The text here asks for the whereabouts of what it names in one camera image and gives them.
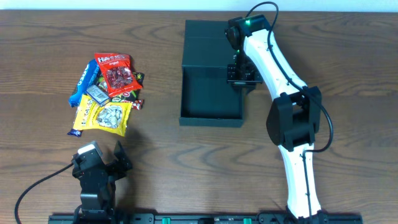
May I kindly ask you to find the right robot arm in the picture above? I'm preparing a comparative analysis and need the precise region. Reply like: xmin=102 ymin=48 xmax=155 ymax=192
xmin=225 ymin=15 xmax=322 ymax=222

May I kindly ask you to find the yellow Hacks candy bag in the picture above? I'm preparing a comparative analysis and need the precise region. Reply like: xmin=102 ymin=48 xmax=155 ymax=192
xmin=73 ymin=95 xmax=132 ymax=137

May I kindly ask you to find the blue Oreo cookie pack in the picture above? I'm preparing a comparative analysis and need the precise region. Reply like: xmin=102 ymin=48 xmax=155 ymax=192
xmin=68 ymin=59 xmax=100 ymax=107

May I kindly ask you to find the small blue silver box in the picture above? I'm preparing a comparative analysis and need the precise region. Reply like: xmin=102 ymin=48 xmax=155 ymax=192
xmin=86 ymin=85 xmax=110 ymax=106

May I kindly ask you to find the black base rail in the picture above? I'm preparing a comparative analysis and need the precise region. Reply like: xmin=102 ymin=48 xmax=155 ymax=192
xmin=48 ymin=213 xmax=363 ymax=224

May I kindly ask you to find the red Hacks candy bag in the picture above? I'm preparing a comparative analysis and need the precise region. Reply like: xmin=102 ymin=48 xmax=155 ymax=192
xmin=94 ymin=53 xmax=142 ymax=97

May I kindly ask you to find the black Haribo candy bag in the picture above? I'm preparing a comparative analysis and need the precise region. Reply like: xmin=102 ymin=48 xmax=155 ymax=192
xmin=94 ymin=72 xmax=145 ymax=102

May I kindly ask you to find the red green KitKat bar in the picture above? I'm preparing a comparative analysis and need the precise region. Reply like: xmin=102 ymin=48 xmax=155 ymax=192
xmin=132 ymin=100 xmax=144 ymax=110

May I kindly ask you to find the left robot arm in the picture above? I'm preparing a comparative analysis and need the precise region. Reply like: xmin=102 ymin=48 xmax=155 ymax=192
xmin=72 ymin=141 xmax=132 ymax=223

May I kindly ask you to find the black gift box with lid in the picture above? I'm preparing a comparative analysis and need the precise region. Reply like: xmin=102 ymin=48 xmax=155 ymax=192
xmin=179 ymin=20 xmax=244 ymax=128

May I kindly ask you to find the purple Dairy Milk bar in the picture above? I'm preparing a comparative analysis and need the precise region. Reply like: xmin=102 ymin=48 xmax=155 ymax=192
xmin=67 ymin=128 xmax=83 ymax=138

